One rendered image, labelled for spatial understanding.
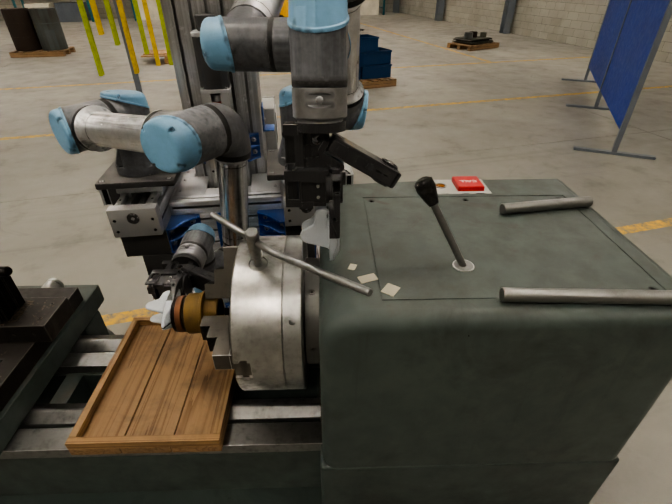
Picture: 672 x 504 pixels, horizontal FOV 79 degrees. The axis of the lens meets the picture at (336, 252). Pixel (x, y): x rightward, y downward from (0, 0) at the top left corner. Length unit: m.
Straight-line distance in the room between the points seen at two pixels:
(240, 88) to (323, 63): 0.91
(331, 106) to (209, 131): 0.43
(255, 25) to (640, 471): 2.10
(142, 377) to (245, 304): 0.44
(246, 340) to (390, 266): 0.28
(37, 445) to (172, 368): 0.29
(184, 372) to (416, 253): 0.62
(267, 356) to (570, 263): 0.55
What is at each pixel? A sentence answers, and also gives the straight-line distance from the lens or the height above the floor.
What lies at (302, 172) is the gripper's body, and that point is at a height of 1.44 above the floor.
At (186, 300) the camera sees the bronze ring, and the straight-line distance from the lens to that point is 0.88.
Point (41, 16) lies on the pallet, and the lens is 13.09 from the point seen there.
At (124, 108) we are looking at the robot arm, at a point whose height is 1.36.
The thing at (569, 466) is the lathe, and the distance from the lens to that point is 1.04.
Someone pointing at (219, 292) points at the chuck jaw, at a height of 1.13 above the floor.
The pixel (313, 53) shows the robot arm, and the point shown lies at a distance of 0.56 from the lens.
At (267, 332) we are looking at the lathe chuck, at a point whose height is 1.16.
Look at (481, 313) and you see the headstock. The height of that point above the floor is 1.25.
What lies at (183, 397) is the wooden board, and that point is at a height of 0.89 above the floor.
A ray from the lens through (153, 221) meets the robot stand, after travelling 1.29.
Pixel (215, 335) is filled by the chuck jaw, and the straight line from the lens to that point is 0.82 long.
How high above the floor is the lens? 1.66
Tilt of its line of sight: 34 degrees down
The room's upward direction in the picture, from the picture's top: straight up
